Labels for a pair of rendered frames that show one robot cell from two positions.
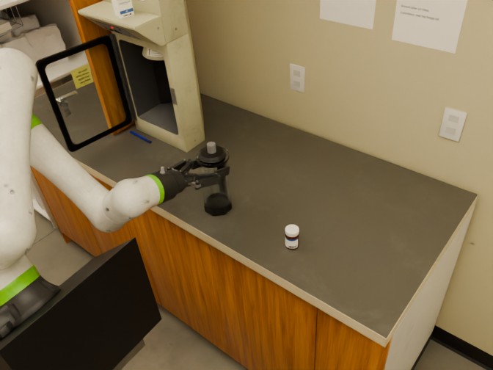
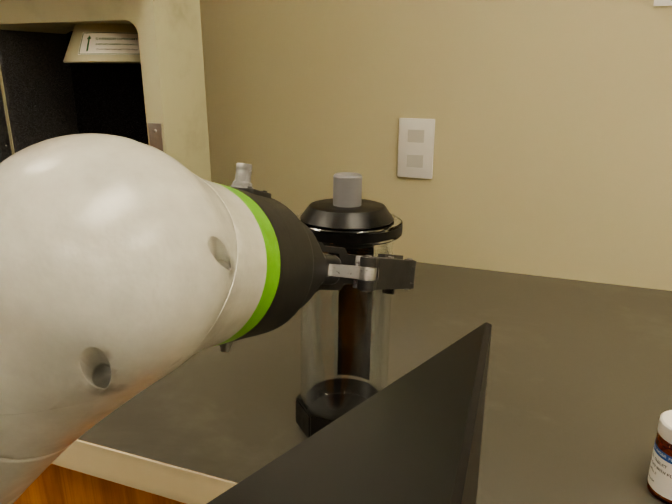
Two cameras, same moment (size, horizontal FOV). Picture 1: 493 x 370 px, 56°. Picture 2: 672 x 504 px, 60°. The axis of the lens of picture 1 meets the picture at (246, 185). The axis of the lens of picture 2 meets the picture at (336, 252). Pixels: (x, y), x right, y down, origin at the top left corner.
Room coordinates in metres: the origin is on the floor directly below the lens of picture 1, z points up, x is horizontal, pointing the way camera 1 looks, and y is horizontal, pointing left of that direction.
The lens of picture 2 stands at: (0.72, 0.32, 1.31)
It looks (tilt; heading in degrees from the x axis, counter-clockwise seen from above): 18 degrees down; 338
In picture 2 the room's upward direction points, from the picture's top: straight up
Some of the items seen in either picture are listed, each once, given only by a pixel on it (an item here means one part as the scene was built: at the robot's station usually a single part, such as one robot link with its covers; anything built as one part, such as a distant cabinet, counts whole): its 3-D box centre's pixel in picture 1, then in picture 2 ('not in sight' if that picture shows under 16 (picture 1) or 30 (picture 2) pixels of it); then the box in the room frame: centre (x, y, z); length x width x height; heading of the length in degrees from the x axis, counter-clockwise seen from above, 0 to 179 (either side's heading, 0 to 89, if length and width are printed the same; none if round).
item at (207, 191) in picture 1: (215, 180); (345, 320); (1.23, 0.10, 1.06); 0.11 x 0.11 x 0.21
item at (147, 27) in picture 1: (121, 27); not in sight; (1.64, 0.39, 1.46); 0.32 x 0.11 x 0.10; 48
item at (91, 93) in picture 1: (89, 95); not in sight; (1.67, 0.59, 1.19); 0.30 x 0.01 x 0.40; 131
